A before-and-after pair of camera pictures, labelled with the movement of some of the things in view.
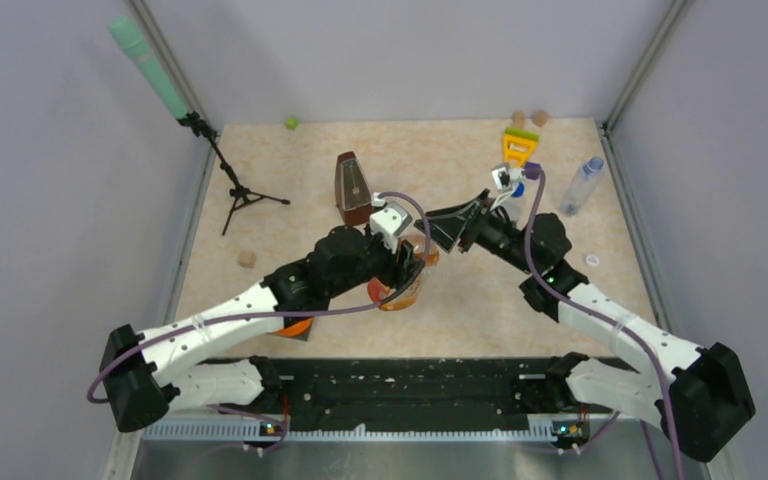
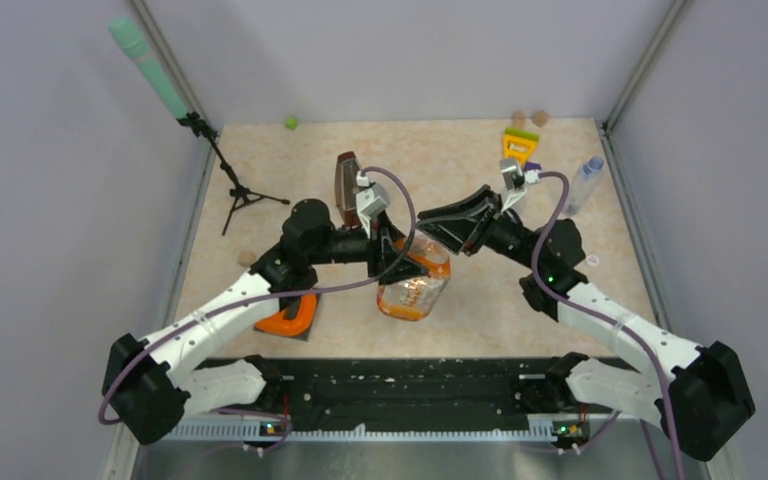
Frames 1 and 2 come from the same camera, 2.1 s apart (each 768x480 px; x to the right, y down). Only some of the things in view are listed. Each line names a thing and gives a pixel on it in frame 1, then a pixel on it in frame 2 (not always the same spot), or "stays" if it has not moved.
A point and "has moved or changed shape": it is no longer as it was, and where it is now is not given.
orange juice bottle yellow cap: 378,289 has moved or changed shape
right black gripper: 448,226 stays
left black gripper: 398,274 stays
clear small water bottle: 582,186 stays
